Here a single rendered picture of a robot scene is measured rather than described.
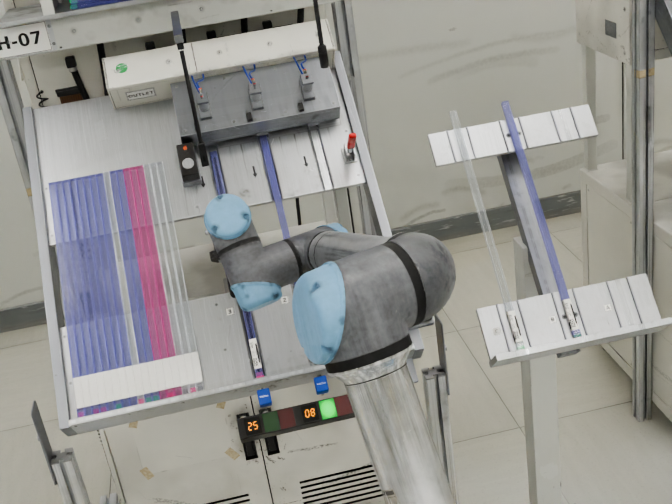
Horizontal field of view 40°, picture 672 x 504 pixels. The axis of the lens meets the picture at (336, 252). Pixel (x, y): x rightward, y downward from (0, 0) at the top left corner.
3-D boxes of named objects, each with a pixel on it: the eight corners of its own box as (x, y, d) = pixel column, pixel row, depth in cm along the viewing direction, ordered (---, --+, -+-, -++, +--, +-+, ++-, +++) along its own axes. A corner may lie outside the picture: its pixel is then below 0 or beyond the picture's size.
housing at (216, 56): (334, 84, 208) (335, 47, 195) (119, 124, 202) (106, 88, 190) (326, 56, 211) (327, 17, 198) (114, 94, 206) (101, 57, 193)
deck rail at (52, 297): (78, 434, 174) (70, 427, 168) (67, 436, 174) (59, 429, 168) (39, 121, 201) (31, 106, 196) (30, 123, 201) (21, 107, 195)
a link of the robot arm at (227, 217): (214, 248, 147) (195, 200, 148) (217, 259, 158) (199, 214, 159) (259, 230, 148) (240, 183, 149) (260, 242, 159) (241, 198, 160)
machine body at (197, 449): (418, 527, 235) (391, 318, 209) (147, 593, 227) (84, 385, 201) (364, 393, 293) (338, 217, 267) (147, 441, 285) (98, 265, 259)
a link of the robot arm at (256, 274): (308, 286, 151) (283, 225, 153) (247, 308, 147) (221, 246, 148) (295, 296, 158) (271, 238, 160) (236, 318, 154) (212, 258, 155)
